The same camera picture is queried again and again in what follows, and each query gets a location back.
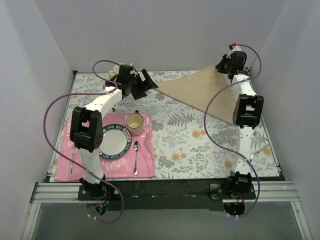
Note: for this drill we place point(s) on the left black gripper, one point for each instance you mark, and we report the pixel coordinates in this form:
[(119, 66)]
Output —
[(141, 85)]

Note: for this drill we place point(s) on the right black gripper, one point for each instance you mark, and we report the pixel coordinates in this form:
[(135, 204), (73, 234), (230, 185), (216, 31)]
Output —
[(223, 64)]

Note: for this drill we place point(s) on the beige cloth napkin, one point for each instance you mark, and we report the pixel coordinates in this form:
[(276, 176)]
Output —
[(197, 89)]

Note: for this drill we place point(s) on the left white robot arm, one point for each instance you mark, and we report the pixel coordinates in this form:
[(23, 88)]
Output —
[(86, 130)]

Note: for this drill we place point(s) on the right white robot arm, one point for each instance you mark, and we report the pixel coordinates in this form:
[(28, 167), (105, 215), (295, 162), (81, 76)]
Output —
[(246, 117)]

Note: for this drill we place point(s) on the cream mug dark rim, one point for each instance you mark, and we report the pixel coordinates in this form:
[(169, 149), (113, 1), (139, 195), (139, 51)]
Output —
[(135, 123)]

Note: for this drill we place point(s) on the yellow mug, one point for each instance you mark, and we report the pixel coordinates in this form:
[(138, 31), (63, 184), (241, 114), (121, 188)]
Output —
[(112, 74)]

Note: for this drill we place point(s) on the silver metal spoon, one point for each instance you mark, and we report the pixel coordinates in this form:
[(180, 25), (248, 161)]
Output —
[(137, 147)]

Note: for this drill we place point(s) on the white plate teal rim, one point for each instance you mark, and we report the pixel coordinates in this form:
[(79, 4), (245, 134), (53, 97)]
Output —
[(116, 141)]

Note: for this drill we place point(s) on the floral tablecloth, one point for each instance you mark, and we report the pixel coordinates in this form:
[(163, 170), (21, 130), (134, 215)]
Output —
[(181, 147)]

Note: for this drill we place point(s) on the pink floral placemat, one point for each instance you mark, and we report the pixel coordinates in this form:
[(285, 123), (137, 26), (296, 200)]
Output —
[(119, 168)]

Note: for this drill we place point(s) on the silver metal fork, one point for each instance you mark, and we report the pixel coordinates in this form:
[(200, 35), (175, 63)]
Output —
[(74, 152)]

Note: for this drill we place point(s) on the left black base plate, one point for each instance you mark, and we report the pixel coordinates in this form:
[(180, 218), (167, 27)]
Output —
[(97, 192)]

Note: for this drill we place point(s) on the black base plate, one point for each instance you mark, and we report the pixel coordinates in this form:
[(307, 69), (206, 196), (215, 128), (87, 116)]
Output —
[(221, 191), (97, 192)]

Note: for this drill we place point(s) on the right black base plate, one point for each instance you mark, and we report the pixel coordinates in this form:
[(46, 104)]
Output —
[(221, 191)]

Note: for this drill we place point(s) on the aluminium frame rail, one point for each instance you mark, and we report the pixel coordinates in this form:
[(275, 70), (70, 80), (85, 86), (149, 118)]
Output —
[(268, 191)]

